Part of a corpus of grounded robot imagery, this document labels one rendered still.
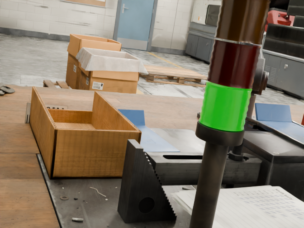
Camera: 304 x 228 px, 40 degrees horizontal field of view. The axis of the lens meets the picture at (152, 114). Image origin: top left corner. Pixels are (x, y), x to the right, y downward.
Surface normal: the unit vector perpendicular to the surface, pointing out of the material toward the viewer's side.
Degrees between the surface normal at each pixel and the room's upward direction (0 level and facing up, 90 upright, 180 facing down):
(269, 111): 60
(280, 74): 90
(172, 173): 90
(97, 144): 90
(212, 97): 76
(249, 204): 1
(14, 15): 90
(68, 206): 0
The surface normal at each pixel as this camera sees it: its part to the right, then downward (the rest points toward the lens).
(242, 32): -0.04, -0.01
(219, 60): -0.69, -0.19
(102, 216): 0.15, -0.96
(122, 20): 0.31, 0.28
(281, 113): 0.39, -0.24
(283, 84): -0.94, -0.06
